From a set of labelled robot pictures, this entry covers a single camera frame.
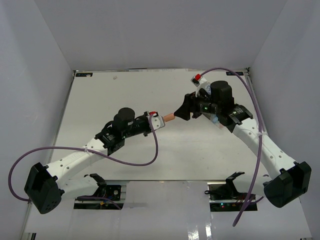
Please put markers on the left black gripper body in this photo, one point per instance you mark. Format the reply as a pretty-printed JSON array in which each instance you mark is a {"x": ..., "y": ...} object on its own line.
[{"x": 139, "y": 127}]

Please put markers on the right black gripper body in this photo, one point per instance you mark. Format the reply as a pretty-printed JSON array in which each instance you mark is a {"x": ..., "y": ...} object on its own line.
[{"x": 200, "y": 105}]

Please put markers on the blue correction tape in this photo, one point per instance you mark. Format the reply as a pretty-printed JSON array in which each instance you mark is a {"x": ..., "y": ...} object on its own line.
[{"x": 214, "y": 120}]

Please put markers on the orange correction tape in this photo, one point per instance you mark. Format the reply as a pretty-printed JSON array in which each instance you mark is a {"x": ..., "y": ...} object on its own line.
[{"x": 169, "y": 117}]

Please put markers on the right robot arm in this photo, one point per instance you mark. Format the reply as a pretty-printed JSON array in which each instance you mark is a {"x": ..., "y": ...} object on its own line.
[{"x": 289, "y": 178}]

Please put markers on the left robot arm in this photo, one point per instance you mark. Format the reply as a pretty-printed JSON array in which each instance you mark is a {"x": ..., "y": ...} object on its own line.
[{"x": 47, "y": 185}]

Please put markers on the right black corner label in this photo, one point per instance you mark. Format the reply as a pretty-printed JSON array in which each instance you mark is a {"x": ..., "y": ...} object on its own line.
[{"x": 240, "y": 73}]

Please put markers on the black corner label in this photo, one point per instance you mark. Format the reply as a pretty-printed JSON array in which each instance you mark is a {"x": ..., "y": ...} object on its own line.
[
  {"x": 240, "y": 73},
  {"x": 83, "y": 74}
]

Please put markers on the left black corner label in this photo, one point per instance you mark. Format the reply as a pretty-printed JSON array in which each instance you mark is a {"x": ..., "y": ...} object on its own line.
[{"x": 83, "y": 74}]

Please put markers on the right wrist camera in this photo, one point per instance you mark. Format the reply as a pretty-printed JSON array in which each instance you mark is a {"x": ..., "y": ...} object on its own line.
[{"x": 200, "y": 82}]

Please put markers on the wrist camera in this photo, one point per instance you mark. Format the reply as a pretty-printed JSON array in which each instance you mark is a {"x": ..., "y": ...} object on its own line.
[
  {"x": 155, "y": 120},
  {"x": 200, "y": 82}
]

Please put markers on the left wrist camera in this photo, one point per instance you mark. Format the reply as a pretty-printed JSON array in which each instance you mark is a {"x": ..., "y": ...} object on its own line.
[{"x": 155, "y": 120}]

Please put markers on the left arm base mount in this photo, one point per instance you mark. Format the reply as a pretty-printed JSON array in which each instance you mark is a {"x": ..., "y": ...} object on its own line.
[{"x": 109, "y": 197}]

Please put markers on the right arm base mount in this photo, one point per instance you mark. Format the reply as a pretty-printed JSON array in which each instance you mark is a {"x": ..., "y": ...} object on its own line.
[{"x": 221, "y": 199}]

